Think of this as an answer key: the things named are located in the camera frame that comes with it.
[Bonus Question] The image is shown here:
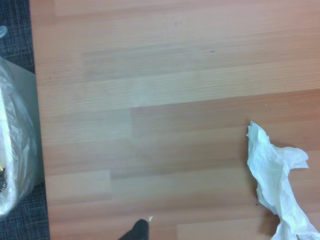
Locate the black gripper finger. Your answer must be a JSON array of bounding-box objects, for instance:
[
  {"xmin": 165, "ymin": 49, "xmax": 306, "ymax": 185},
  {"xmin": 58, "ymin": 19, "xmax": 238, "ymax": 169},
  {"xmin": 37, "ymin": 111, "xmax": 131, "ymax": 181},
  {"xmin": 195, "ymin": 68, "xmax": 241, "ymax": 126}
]
[{"xmin": 119, "ymin": 219, "xmax": 151, "ymax": 240}]

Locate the white tissue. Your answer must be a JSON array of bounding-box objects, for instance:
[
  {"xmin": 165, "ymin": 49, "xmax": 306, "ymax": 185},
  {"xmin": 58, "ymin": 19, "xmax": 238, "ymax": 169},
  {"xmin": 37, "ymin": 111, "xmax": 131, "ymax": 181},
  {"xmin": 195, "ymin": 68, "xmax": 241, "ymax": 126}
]
[{"xmin": 246, "ymin": 120, "xmax": 320, "ymax": 240}]

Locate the white trash bin with liner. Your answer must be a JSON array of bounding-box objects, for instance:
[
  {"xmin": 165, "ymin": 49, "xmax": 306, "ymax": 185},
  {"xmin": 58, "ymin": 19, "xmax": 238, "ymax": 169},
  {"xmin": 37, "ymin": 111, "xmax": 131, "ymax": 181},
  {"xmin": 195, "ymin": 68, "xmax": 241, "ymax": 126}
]
[{"xmin": 0, "ymin": 25, "xmax": 39, "ymax": 218}]

